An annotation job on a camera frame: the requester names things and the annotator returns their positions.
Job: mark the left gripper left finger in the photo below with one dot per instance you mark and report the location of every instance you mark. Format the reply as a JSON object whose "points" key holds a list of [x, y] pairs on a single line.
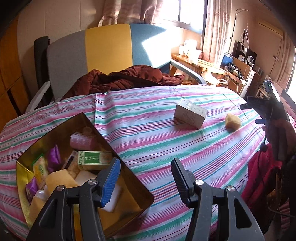
{"points": [[56, 219]]}

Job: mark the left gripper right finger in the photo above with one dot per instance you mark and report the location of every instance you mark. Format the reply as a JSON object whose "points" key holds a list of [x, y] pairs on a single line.
{"points": [[235, 220]]}

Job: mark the white tube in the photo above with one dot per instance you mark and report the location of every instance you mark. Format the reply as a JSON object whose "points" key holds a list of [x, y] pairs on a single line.
{"points": [[110, 206]]}

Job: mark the cracker packet green edges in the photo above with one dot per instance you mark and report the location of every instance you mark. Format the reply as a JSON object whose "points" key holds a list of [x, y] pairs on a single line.
{"points": [[71, 165]]}

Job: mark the person right hand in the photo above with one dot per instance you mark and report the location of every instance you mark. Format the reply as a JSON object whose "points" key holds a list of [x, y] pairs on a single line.
{"points": [[281, 135]]}

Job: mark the yellow sponge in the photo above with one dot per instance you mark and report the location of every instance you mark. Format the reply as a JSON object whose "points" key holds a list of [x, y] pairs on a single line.
{"points": [[232, 122], [61, 177]]}

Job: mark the white round wrapped item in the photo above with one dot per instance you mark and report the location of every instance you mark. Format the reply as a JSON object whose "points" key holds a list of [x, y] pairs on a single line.
{"points": [[42, 194]]}

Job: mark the wooden shelf with clutter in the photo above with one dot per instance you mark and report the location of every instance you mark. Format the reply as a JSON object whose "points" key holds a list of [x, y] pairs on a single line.
{"points": [[243, 76]]}

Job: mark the purple snack packet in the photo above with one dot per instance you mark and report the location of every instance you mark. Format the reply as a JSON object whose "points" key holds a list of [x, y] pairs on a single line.
{"points": [[53, 160]]}

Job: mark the green tea box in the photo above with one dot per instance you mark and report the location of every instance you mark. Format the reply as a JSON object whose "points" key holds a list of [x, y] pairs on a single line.
{"points": [[94, 160]]}

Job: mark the yellow green cracker packet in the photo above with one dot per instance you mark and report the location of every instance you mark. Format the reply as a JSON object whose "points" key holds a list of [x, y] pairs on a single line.
{"points": [[40, 171]]}

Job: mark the striped pink green tablecloth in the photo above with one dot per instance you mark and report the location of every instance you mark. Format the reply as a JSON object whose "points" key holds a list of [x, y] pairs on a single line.
{"points": [[139, 125]]}

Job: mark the blue bag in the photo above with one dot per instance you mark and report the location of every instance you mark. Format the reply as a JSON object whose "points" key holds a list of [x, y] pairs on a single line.
{"points": [[226, 60]]}

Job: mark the pink hair roller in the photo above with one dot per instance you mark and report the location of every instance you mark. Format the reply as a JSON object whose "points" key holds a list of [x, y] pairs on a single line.
{"points": [[84, 142]]}

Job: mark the wooden side table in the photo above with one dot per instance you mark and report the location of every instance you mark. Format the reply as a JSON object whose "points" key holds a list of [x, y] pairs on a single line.
{"points": [[199, 66]]}

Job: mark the beige cardboard box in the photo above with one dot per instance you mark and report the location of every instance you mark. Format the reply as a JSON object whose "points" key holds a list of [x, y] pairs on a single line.
{"points": [[190, 113]]}

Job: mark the pink patterned curtain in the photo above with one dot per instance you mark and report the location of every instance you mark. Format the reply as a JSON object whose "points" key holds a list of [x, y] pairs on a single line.
{"points": [[210, 19]]}

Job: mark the dark red jacket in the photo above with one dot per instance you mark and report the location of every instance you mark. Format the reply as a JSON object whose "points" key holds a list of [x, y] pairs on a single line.
{"points": [[136, 76]]}

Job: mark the grey yellow blue chair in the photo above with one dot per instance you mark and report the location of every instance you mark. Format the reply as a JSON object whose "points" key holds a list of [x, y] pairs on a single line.
{"points": [[108, 49]]}

